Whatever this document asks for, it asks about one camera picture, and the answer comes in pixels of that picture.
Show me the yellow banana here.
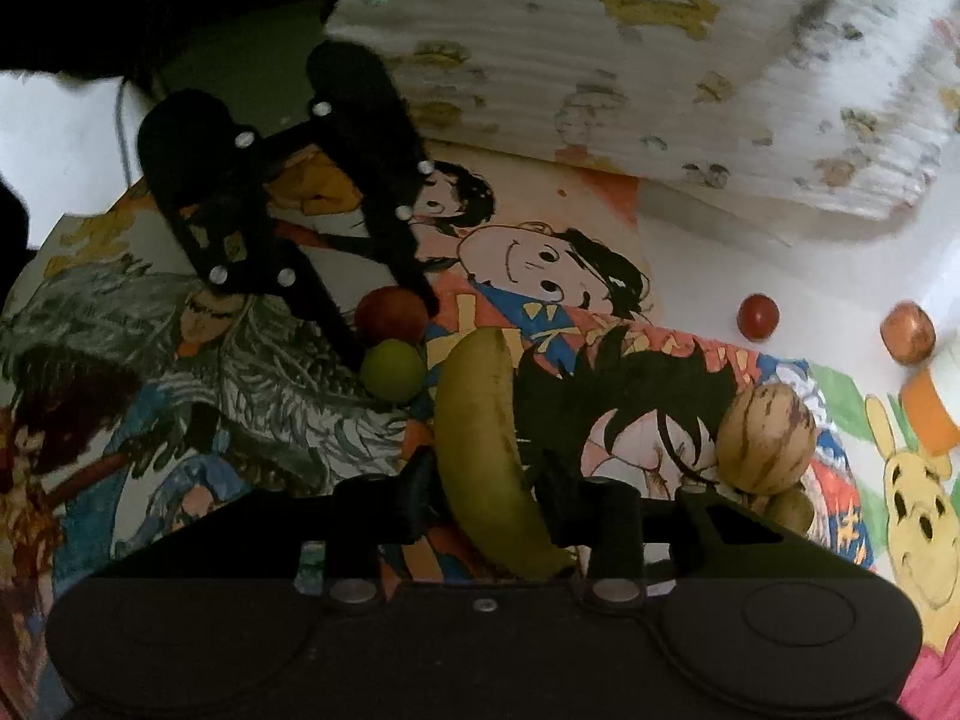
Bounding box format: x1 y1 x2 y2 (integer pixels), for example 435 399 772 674
433 326 582 582

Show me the small round olive fruit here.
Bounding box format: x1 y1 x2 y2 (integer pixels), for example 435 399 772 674
765 489 816 535
358 339 427 402

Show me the printed white quilt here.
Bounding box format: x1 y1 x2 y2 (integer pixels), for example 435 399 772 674
322 0 960 222

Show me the striped pepino melon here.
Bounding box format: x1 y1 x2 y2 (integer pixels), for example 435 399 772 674
716 382 817 496

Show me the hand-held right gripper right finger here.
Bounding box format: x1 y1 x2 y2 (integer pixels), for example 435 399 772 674
534 450 890 610

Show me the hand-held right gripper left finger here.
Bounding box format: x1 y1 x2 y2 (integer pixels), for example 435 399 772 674
112 446 443 608

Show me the small red cherry tomato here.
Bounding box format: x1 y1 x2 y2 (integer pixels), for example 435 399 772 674
736 294 781 342

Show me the reddish brown fruit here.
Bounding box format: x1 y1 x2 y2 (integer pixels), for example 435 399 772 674
880 301 937 367

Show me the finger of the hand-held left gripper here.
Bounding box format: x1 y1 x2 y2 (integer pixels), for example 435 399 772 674
315 101 443 320
150 154 368 387

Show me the white and orange jar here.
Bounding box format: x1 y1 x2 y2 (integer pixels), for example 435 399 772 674
900 337 960 458

